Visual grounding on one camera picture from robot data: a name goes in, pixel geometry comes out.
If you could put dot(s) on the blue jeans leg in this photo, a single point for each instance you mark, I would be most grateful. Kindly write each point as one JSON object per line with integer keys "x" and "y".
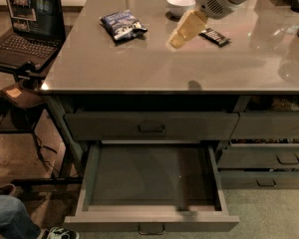
{"x": 15, "y": 222}

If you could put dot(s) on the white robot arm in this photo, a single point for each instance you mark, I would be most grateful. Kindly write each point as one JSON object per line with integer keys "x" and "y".
{"x": 213, "y": 9}

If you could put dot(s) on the brown pouch with note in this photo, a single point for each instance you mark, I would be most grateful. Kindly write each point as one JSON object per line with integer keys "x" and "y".
{"x": 21, "y": 97}

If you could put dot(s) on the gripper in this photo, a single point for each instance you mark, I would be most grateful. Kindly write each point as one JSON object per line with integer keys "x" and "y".
{"x": 209, "y": 0}

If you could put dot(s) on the green white sneaker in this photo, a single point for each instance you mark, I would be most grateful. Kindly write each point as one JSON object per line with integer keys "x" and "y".
{"x": 61, "y": 233}

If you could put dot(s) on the open grey middle drawer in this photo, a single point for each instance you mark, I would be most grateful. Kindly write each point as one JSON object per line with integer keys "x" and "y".
{"x": 151, "y": 189}

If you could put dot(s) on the blue chip bag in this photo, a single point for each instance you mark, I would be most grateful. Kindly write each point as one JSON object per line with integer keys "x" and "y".
{"x": 123, "y": 26}

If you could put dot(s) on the right grey bottom drawer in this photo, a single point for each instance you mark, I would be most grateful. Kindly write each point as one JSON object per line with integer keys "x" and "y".
{"x": 236, "y": 179}

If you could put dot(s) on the right grey top drawer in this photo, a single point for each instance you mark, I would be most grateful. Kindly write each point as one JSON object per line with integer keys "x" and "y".
{"x": 256, "y": 125}

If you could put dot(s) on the black laptop stand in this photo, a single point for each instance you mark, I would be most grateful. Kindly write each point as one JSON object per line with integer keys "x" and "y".
{"x": 15, "y": 120}

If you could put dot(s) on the black candy bar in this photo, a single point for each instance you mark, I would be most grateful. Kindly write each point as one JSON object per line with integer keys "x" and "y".
{"x": 215, "y": 37}

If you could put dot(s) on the brown sneaker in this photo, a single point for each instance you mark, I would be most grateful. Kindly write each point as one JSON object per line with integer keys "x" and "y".
{"x": 7, "y": 189}

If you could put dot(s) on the black open laptop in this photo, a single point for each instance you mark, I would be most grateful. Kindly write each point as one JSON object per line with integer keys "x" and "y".
{"x": 38, "y": 33}

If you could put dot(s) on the right grey middle drawer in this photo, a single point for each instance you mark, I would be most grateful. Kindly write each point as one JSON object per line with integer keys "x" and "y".
{"x": 260, "y": 155}

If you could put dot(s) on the white ceramic bowl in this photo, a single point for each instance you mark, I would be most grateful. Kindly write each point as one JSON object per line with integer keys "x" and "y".
{"x": 178, "y": 7}

